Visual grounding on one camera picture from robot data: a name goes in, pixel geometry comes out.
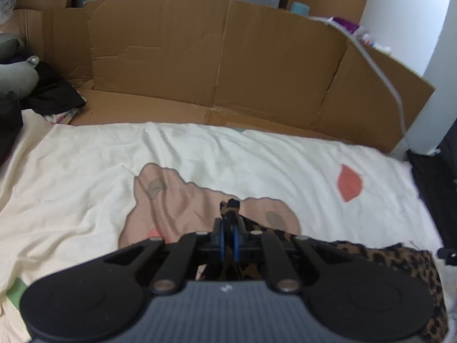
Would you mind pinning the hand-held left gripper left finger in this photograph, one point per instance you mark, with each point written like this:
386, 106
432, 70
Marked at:
219, 239

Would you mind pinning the black cloth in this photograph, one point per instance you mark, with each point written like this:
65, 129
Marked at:
53, 89

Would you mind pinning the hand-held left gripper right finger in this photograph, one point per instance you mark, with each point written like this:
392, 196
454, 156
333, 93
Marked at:
236, 239

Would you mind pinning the cream bear print blanket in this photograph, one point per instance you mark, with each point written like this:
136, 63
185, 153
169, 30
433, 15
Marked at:
89, 171

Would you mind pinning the large cardboard sheet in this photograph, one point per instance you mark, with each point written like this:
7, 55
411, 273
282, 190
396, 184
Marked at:
214, 50

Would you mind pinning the grey neck pillow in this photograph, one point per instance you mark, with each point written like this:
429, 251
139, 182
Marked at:
14, 75

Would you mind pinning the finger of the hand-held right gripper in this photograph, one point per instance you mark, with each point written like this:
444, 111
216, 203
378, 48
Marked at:
448, 252

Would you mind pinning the purple white tissue packet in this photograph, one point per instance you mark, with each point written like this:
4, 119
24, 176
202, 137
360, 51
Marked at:
344, 25

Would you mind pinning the leopard print garment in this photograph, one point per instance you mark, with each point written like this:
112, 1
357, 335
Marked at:
400, 260

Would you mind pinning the floral print cloth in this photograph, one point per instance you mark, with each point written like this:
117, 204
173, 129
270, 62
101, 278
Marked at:
60, 117

